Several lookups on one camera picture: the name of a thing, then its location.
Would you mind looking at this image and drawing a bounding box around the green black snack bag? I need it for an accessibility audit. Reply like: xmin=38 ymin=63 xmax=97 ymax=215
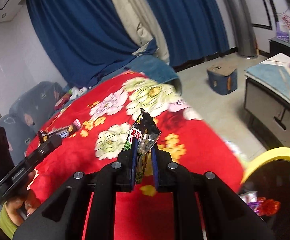
xmin=123 ymin=109 xmax=161 ymax=184

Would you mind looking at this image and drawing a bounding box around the red plastic bag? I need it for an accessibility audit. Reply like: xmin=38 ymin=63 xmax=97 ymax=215
xmin=255 ymin=197 xmax=281 ymax=217

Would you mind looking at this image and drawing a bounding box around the purple candy wrapper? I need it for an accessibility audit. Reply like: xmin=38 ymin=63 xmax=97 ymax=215
xmin=239 ymin=191 xmax=260 ymax=213

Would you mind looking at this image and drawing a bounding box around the green sleeve left forearm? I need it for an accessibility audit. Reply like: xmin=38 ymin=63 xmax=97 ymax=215
xmin=0 ymin=206 xmax=18 ymax=239

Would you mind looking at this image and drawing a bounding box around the yellow rimmed trash bin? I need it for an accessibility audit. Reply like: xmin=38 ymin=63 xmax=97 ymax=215
xmin=238 ymin=147 xmax=290 ymax=239

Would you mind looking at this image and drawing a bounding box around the left hand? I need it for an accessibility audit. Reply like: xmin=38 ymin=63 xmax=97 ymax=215
xmin=6 ymin=170 xmax=41 ymax=226

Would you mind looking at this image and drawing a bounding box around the red floral blanket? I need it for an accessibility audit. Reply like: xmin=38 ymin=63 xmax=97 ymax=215
xmin=29 ymin=71 xmax=243 ymax=239

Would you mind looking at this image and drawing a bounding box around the grey patterned pillow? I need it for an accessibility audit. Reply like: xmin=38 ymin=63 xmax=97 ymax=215
xmin=0 ymin=81 xmax=66 ymax=215

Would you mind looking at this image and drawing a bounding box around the blue sofa cover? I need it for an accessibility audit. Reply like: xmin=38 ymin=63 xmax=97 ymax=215
xmin=97 ymin=55 xmax=182 ymax=95

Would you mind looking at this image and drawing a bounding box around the pile of toys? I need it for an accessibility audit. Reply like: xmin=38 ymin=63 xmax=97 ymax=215
xmin=54 ymin=87 xmax=88 ymax=111

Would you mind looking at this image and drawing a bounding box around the blue storage box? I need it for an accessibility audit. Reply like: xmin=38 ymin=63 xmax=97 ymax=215
xmin=207 ymin=64 xmax=238 ymax=95

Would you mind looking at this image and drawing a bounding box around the beige curtain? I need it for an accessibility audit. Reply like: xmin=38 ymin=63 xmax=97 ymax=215
xmin=112 ymin=0 xmax=169 ymax=64

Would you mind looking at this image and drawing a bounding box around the right dark blue curtain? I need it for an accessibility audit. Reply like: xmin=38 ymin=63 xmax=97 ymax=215
xmin=147 ymin=0 xmax=229 ymax=67

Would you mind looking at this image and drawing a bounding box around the dark blue curtain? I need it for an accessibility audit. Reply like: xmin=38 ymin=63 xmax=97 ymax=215
xmin=147 ymin=0 xmax=229 ymax=67
xmin=26 ymin=0 xmax=157 ymax=88

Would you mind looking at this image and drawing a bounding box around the left dark blue curtain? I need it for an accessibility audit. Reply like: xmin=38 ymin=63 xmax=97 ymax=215
xmin=26 ymin=0 xmax=157 ymax=88

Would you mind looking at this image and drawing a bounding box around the coffee table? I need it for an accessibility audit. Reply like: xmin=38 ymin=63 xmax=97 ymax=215
xmin=244 ymin=53 xmax=290 ymax=150

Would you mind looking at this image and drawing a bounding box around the silver tower air conditioner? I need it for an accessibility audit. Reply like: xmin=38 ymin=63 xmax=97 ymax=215
xmin=224 ymin=0 xmax=257 ymax=58

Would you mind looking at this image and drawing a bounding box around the black tv cabinet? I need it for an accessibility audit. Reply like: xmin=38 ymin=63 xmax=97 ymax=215
xmin=269 ymin=37 xmax=290 ymax=57

